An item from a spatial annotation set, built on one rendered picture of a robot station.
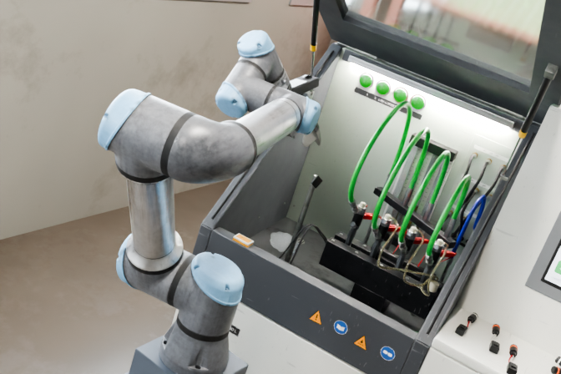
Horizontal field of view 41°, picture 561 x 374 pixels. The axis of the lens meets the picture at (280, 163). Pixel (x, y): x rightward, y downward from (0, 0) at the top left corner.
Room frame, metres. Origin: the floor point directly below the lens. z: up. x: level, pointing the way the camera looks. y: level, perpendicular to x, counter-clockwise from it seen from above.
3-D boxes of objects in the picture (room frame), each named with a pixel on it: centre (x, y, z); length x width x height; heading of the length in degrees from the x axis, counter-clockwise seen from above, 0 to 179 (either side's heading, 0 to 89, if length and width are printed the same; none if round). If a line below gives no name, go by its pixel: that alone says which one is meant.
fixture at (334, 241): (1.94, -0.37, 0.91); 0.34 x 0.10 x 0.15; 68
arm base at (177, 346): (1.35, 0.05, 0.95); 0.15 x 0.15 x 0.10
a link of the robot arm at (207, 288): (1.35, 0.06, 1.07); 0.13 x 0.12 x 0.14; 76
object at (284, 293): (1.76, -0.17, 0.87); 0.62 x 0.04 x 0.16; 68
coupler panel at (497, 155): (2.14, -0.58, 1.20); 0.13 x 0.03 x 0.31; 68
